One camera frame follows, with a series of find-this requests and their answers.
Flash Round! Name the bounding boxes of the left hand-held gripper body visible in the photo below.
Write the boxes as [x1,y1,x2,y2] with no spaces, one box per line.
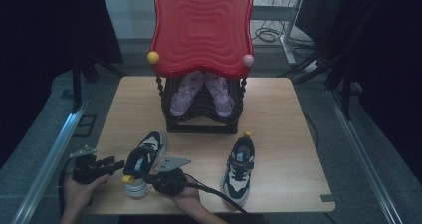
[69,144,106,185]

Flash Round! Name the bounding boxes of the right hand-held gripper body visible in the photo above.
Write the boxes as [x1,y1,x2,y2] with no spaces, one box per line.
[151,156,192,197]

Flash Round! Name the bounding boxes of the navy and white sneaker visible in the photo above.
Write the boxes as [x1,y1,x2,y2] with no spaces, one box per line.
[220,131,257,208]
[121,130,168,199]

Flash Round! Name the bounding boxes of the purple sandal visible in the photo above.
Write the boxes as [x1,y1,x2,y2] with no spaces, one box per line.
[169,70,205,118]
[203,72,235,118]

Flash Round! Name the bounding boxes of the red and black shoe rack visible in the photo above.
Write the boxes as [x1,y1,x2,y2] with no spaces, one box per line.
[147,0,257,135]

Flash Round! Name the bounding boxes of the person's right hand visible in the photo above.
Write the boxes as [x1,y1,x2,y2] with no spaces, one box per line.
[158,180,200,208]

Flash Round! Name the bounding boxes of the person's left hand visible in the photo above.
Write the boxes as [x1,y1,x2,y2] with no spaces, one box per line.
[63,174,110,215]

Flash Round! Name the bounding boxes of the black metal stand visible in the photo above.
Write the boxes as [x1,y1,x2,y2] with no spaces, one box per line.
[277,0,379,122]
[70,53,127,114]

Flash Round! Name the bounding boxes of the black curtain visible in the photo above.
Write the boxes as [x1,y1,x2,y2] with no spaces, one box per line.
[0,0,124,168]
[295,0,422,185]

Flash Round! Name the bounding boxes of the white power strip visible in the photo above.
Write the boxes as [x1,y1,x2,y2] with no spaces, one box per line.
[303,59,323,75]

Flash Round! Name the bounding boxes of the aluminium floor rail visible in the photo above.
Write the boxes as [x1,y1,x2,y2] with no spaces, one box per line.
[11,99,89,224]
[326,90,403,224]

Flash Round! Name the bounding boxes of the right hand-held gripper cable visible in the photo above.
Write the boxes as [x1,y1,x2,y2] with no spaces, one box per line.
[184,173,251,216]

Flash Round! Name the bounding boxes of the thin black floor cable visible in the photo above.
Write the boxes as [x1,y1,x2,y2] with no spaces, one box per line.
[303,112,320,149]

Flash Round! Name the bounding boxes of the bundle of floor cables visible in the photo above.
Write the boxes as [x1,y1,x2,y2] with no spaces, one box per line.
[253,18,317,53]

